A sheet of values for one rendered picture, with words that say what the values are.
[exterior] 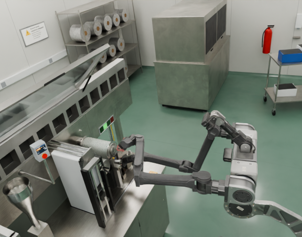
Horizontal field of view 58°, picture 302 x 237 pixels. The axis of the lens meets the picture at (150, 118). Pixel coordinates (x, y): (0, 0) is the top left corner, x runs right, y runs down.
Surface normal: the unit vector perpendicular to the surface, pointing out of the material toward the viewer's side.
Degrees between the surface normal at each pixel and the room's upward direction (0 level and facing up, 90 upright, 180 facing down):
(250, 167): 0
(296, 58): 90
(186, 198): 0
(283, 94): 90
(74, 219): 0
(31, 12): 90
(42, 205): 90
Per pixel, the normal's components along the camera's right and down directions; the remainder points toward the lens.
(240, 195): -0.31, 0.53
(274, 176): -0.11, -0.84
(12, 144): 0.90, 0.14
